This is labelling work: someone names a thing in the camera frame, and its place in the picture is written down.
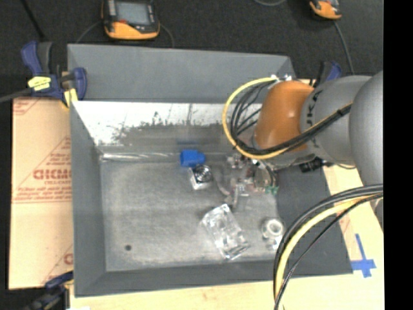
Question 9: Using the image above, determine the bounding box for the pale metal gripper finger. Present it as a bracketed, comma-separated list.
[216, 155, 247, 196]
[229, 181, 251, 212]

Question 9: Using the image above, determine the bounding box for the small clear glass cube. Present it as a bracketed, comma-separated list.
[188, 164, 214, 191]

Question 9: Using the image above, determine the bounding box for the blue plastic cap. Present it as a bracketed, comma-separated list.
[179, 149, 207, 168]

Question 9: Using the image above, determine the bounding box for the large clear plastic box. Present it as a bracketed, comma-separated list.
[199, 203, 252, 261]

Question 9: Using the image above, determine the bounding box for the grey metal bin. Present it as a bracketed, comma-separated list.
[66, 43, 354, 297]

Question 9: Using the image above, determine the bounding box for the brown cardboard board red print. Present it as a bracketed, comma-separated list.
[7, 96, 76, 291]

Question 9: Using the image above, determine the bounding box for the black cylinder on white bracket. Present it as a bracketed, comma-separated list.
[297, 157, 334, 174]

